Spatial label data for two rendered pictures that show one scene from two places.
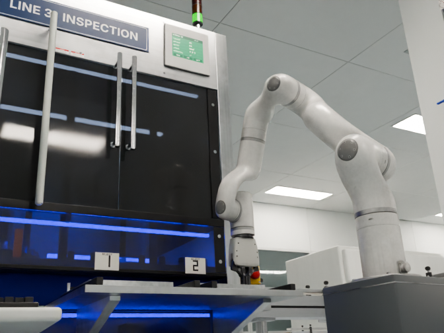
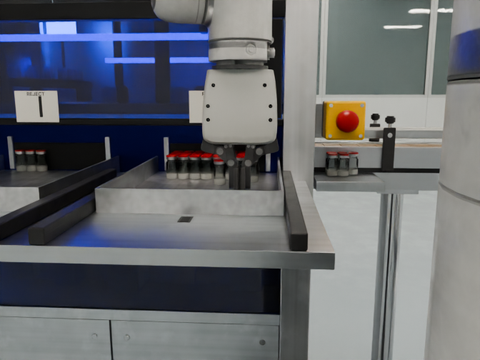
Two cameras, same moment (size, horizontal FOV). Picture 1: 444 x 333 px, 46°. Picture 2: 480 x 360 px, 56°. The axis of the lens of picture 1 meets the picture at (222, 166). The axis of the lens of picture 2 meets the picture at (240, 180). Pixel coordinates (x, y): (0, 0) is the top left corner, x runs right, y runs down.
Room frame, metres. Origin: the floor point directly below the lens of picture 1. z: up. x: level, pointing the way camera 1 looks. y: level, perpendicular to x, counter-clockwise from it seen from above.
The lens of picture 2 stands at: (1.27, -0.41, 1.04)
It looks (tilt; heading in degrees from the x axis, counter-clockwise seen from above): 11 degrees down; 34
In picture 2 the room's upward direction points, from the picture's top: straight up
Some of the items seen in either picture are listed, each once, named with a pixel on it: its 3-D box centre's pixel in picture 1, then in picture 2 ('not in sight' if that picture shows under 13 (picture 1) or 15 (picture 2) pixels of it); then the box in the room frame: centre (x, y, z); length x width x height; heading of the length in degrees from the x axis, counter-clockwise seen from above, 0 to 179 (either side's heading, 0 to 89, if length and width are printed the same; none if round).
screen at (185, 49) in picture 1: (187, 49); not in sight; (1.94, 0.13, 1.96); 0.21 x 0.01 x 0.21; 120
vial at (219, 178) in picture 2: not in sight; (219, 172); (1.91, 0.07, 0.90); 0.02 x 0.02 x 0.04
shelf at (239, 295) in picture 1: (172, 300); (96, 202); (1.72, 0.18, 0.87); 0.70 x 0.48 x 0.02; 120
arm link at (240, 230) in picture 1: (243, 233); (241, 54); (1.78, -0.06, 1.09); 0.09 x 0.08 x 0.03; 121
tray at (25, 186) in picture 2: (114, 294); (16, 177); (1.70, 0.37, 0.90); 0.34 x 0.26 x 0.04; 30
